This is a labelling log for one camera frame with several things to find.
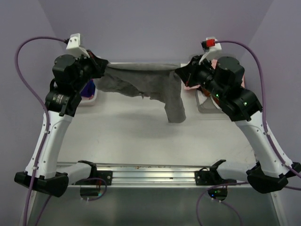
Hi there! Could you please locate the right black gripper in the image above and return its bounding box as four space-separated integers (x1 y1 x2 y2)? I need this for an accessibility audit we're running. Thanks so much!
177 54 227 100

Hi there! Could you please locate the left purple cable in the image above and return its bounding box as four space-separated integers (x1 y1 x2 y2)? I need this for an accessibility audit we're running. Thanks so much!
14 36 69 226

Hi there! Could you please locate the white plastic basket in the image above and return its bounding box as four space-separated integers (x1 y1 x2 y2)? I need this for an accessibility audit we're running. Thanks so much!
79 88 98 106

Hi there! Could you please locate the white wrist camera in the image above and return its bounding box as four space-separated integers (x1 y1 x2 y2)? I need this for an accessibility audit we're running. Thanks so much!
198 37 222 65
66 33 90 58

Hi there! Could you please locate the purple cable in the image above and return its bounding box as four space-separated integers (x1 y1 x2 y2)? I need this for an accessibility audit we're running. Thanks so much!
195 40 301 226
14 36 69 226

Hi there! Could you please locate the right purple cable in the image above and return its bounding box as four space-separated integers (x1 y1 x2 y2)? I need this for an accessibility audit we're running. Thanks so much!
195 40 301 226

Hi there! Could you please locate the aluminium mounting rail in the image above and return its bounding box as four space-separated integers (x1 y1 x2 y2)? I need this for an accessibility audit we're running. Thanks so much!
55 162 254 188

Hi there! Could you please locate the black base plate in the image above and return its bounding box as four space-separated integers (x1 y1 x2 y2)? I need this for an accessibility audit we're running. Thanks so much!
73 170 113 186
194 167 237 186

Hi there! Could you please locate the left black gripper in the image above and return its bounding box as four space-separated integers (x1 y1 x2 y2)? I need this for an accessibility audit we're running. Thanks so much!
72 49 107 91

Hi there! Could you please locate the white cloth in bin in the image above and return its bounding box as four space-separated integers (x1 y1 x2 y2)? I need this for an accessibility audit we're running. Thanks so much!
196 90 221 110

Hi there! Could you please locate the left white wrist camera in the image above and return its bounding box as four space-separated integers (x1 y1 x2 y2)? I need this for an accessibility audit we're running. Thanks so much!
66 33 90 58

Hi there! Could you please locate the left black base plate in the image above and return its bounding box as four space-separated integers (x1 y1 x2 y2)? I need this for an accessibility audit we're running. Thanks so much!
73 170 113 186

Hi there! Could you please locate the purple rolled towel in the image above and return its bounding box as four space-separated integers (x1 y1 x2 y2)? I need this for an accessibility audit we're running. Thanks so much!
80 80 95 99

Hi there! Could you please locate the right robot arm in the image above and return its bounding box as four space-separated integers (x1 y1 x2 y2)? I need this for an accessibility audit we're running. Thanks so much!
175 56 301 194

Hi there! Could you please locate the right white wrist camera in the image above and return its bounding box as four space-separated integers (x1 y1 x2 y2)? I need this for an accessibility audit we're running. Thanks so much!
198 37 222 65

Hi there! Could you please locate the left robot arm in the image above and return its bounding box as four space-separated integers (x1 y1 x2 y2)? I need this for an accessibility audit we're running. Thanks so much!
14 51 109 197

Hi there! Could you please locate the grey towel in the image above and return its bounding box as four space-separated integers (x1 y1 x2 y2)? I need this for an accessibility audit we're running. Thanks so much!
94 63 186 123

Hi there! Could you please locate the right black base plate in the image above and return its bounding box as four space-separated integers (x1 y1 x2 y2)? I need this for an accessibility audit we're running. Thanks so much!
194 167 237 186

